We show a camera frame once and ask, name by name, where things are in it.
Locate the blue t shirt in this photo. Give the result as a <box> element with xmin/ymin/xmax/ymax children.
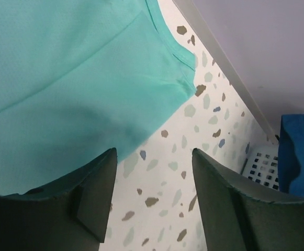
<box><xmin>278</xmin><ymin>114</ymin><xmax>304</xmax><ymax>197</ymax></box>

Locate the teal t shirt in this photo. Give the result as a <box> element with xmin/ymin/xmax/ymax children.
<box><xmin>0</xmin><ymin>1</ymin><xmax>196</xmax><ymax>195</ymax></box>

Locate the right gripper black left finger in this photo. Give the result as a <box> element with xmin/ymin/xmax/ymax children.
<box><xmin>0</xmin><ymin>148</ymin><xmax>117</xmax><ymax>250</ymax></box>

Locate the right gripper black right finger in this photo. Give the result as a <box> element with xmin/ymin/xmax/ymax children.
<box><xmin>192</xmin><ymin>149</ymin><xmax>304</xmax><ymax>250</ymax></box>

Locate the white plastic laundry basket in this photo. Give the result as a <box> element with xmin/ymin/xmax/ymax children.
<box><xmin>241</xmin><ymin>145</ymin><xmax>279</xmax><ymax>191</ymax></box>

